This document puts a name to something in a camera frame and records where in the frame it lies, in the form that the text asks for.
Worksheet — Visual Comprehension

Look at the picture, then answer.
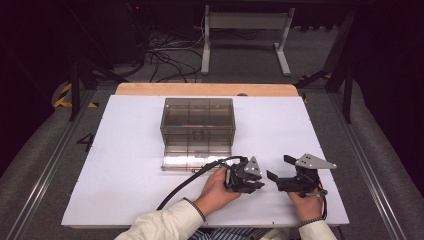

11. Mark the transparent grey drawer box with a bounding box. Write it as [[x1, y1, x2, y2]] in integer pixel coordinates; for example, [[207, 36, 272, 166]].
[[159, 96, 237, 148]]

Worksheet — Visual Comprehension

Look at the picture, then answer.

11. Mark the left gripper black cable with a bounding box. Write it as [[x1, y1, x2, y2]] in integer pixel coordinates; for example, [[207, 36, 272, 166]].
[[155, 155, 249, 212]]

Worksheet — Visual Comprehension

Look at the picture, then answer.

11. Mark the yellow black hazard tape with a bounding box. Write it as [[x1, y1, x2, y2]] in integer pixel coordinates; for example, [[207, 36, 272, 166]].
[[52, 82, 100, 110]]

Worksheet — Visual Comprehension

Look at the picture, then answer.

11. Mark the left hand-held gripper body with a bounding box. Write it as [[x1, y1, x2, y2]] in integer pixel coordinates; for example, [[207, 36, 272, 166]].
[[224, 155, 266, 195]]

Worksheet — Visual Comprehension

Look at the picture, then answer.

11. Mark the white metal stand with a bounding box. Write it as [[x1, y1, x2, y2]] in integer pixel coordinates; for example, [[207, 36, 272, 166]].
[[200, 4, 297, 77]]

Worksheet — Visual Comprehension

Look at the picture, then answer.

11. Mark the person's right hand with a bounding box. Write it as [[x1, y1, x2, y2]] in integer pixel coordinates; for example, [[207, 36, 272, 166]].
[[287, 190, 325, 224]]

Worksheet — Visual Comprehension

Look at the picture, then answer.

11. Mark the black metal stand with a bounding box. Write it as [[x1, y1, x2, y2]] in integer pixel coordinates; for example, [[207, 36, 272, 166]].
[[294, 9, 357, 125], [67, 54, 130, 123]]

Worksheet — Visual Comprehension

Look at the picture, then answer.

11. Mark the wooden table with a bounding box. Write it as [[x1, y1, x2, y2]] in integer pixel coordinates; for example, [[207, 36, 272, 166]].
[[114, 82, 300, 98]]

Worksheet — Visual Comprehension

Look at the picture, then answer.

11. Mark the clear plastic drawer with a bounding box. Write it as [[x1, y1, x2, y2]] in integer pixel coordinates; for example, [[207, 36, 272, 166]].
[[161, 143, 235, 173]]

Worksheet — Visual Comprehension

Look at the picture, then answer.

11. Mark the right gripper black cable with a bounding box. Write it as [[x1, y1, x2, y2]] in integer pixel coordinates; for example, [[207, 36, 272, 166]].
[[311, 179, 330, 222]]

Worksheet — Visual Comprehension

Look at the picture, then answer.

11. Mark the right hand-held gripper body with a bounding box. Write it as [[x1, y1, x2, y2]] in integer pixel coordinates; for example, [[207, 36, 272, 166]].
[[275, 152, 338, 198]]

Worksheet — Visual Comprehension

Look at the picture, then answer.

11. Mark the tangle of floor cables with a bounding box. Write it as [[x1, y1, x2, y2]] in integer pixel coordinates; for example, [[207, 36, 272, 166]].
[[142, 13, 206, 84]]

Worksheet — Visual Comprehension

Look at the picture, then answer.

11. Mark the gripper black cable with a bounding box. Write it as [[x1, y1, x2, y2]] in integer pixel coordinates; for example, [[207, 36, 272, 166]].
[[311, 179, 330, 222], [155, 155, 249, 212]]

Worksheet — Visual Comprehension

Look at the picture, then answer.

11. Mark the metal floor rail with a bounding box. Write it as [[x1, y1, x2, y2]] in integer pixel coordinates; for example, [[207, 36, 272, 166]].
[[327, 92, 410, 240], [5, 89, 98, 240]]

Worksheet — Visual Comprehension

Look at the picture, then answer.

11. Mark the white board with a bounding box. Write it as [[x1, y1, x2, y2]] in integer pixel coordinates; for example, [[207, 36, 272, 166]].
[[60, 94, 351, 230]]

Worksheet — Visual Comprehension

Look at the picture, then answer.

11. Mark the person's striped shirt torso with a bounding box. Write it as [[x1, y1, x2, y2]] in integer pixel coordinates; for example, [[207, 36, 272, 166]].
[[188, 227, 293, 240]]

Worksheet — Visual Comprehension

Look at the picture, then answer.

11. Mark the person's left hand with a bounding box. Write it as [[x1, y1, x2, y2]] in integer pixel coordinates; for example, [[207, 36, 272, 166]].
[[194, 166, 242, 218]]

